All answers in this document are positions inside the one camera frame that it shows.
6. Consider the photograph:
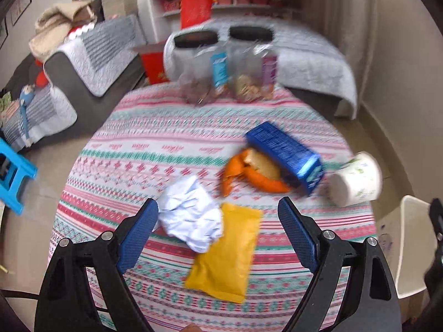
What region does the orange peel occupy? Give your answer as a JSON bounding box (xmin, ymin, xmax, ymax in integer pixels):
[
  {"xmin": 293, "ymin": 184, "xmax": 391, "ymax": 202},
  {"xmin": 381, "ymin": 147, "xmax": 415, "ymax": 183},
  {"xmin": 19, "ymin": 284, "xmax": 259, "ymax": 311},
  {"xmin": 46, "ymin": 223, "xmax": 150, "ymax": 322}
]
[{"xmin": 221, "ymin": 148, "xmax": 291, "ymax": 197}]

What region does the dark grey sofa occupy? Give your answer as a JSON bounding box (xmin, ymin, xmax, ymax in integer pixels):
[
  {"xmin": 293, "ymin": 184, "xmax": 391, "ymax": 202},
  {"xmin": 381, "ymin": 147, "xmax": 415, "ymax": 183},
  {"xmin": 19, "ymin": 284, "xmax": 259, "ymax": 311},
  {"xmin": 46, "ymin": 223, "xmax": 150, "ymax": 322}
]
[{"xmin": 0, "ymin": 52, "xmax": 146, "ymax": 153}]

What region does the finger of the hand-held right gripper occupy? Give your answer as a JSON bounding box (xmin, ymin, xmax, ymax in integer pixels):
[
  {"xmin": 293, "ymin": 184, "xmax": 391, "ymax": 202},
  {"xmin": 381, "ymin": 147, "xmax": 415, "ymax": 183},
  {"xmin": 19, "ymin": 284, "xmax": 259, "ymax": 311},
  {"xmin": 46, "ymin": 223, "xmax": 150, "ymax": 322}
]
[
  {"xmin": 423, "ymin": 245, "xmax": 443, "ymax": 305},
  {"xmin": 428, "ymin": 198, "xmax": 443, "ymax": 240}
]

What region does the grey striped sofa seat cover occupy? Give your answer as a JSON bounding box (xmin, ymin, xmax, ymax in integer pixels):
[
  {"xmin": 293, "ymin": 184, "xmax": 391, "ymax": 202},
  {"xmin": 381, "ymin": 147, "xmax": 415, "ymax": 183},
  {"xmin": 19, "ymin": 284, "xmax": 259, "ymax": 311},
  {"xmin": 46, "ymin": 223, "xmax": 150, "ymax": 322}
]
[{"xmin": 3, "ymin": 86, "xmax": 77, "ymax": 151}]

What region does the grey flower print curtain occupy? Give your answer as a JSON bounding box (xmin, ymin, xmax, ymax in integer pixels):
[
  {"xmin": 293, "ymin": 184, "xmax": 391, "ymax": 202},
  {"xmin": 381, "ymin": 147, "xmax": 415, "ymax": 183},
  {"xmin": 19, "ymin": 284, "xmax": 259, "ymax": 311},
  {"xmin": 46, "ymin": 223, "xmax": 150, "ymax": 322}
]
[{"xmin": 323, "ymin": 0, "xmax": 379, "ymax": 63}]

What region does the red plush with white balls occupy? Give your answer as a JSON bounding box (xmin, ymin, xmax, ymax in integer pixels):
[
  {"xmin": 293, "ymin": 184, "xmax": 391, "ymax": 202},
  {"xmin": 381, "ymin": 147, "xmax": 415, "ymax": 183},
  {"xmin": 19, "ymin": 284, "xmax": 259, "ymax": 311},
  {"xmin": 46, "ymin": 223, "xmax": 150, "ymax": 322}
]
[{"xmin": 66, "ymin": 24, "xmax": 96, "ymax": 43}]

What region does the yellow packet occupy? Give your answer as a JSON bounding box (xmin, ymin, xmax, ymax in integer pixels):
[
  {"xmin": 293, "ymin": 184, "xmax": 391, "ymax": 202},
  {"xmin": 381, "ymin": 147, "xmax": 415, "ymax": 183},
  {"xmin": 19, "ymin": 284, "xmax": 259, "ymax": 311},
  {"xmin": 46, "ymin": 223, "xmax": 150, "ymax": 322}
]
[{"xmin": 184, "ymin": 202, "xmax": 262, "ymax": 304}]

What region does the black cable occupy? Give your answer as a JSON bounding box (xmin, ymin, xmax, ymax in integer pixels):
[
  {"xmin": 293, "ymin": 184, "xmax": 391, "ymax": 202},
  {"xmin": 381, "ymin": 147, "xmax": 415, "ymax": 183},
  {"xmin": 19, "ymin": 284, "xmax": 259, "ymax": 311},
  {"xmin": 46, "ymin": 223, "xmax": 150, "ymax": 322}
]
[{"xmin": 0, "ymin": 289, "xmax": 39, "ymax": 301}]

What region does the blue plastic stool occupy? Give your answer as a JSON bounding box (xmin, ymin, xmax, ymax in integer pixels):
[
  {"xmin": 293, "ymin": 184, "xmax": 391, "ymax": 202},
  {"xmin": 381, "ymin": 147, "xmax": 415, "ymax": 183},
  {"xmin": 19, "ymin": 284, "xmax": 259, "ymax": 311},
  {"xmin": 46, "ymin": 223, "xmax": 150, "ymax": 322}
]
[{"xmin": 0, "ymin": 138, "xmax": 38, "ymax": 214}]

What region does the framed picture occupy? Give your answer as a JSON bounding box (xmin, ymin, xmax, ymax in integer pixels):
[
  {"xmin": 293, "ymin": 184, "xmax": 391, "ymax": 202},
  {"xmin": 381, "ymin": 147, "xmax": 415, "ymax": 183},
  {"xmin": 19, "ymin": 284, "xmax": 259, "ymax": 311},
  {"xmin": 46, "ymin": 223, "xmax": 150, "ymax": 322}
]
[{"xmin": 10, "ymin": 0, "xmax": 32, "ymax": 26}]

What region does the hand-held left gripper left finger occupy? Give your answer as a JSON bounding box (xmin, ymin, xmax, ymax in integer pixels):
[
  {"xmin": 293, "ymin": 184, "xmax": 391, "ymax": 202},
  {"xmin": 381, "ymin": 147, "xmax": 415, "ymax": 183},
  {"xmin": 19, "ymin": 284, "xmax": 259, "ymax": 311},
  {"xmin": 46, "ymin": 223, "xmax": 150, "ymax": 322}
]
[{"xmin": 35, "ymin": 198, "xmax": 160, "ymax": 332}]

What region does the white shelf unit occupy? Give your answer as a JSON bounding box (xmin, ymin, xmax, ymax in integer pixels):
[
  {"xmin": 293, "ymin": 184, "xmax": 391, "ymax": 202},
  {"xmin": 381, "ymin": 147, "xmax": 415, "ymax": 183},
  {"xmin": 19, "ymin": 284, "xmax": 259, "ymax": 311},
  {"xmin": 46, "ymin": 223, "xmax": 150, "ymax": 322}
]
[{"xmin": 133, "ymin": 0, "xmax": 312, "ymax": 42}]

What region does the white plastic bin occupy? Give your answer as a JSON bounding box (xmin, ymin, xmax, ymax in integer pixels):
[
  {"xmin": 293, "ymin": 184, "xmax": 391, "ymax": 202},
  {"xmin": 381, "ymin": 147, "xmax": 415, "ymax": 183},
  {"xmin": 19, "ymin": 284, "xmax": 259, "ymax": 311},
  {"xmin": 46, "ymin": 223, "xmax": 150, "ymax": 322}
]
[{"xmin": 377, "ymin": 195, "xmax": 438, "ymax": 300}]

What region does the red cardboard box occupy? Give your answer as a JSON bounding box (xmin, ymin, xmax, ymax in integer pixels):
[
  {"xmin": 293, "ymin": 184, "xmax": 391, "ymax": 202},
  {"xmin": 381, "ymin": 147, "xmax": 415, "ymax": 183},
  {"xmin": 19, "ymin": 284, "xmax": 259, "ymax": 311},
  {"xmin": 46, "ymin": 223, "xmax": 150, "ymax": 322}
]
[{"xmin": 138, "ymin": 41, "xmax": 170, "ymax": 85}]

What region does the green leaf print paper cup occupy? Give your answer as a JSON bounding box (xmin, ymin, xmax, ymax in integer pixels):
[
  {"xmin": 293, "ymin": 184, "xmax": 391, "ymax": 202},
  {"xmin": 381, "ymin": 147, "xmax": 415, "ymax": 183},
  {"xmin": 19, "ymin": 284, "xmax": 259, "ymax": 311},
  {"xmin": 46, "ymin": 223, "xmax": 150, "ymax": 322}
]
[{"xmin": 327, "ymin": 151, "xmax": 383, "ymax": 208}]

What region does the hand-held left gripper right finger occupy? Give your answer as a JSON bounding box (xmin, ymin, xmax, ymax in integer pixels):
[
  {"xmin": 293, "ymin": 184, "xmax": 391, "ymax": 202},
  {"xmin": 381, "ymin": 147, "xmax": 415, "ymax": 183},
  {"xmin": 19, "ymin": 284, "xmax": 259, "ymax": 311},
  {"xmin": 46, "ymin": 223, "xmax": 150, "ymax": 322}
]
[{"xmin": 278, "ymin": 196, "xmax": 404, "ymax": 332}]

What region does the blue plush toy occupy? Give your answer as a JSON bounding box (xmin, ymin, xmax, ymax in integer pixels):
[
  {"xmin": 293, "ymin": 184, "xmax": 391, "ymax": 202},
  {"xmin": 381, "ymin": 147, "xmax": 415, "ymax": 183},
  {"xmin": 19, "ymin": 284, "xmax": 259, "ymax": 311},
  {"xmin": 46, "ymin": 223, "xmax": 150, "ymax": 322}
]
[{"xmin": 19, "ymin": 85, "xmax": 37, "ymax": 146}]

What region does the beige blanket pile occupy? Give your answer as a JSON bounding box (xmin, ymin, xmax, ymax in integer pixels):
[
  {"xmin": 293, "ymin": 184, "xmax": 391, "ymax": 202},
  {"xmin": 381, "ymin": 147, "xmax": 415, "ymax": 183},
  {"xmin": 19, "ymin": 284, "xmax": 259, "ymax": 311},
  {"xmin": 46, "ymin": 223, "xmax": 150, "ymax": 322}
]
[{"xmin": 29, "ymin": 2, "xmax": 97, "ymax": 64}]

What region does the blue label clear jar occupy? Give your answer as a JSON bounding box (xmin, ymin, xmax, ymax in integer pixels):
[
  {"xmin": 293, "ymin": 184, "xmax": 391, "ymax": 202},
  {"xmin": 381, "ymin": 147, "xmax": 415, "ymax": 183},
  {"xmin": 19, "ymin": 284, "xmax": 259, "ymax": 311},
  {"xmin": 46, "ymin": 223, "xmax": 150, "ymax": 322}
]
[{"xmin": 173, "ymin": 31, "xmax": 231, "ymax": 106}]

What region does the red bucket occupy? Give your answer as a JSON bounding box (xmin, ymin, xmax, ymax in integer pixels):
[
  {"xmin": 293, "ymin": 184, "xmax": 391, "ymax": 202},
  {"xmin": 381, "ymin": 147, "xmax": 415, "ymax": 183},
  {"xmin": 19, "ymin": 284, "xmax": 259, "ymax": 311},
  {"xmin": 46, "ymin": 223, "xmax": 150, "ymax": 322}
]
[{"xmin": 179, "ymin": 0, "xmax": 213, "ymax": 30}]

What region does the blue cardboard box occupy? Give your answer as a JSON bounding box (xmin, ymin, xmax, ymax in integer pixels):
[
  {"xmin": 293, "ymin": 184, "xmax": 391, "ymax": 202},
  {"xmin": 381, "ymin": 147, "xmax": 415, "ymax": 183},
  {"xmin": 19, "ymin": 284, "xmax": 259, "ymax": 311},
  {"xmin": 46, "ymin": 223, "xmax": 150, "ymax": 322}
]
[{"xmin": 245, "ymin": 121, "xmax": 324, "ymax": 196}]

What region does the white paper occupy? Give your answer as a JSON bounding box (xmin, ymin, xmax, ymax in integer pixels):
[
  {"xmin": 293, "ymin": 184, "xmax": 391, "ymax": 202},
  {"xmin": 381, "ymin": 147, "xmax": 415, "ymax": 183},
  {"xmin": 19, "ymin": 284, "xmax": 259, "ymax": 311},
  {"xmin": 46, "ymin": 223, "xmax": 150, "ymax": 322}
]
[{"xmin": 157, "ymin": 175, "xmax": 224, "ymax": 253}]

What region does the purple label clear jar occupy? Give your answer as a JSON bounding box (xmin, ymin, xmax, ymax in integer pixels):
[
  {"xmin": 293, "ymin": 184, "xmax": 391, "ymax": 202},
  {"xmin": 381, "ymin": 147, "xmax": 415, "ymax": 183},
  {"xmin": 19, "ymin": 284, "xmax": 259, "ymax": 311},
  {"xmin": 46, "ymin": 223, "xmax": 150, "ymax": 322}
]
[{"xmin": 226, "ymin": 26, "xmax": 279, "ymax": 103}]

